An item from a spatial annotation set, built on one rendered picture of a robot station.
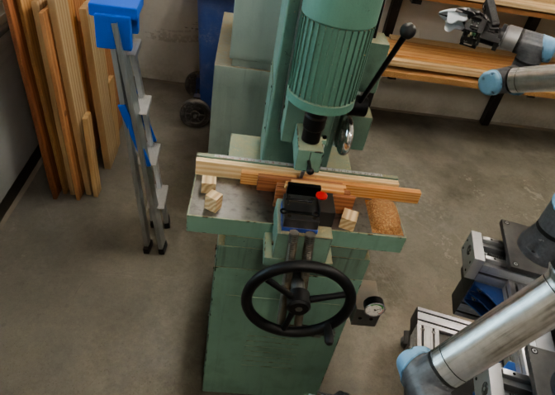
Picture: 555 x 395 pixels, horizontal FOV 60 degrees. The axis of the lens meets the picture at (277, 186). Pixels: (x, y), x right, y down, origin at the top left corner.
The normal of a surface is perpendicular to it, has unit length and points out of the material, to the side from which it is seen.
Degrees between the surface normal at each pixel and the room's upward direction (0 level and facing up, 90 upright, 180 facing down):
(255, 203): 0
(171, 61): 90
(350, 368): 0
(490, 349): 69
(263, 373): 90
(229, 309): 90
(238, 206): 0
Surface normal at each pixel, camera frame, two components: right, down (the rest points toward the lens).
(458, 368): -0.41, 0.18
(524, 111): 0.02, 0.63
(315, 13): -0.74, 0.32
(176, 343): 0.14, -0.77
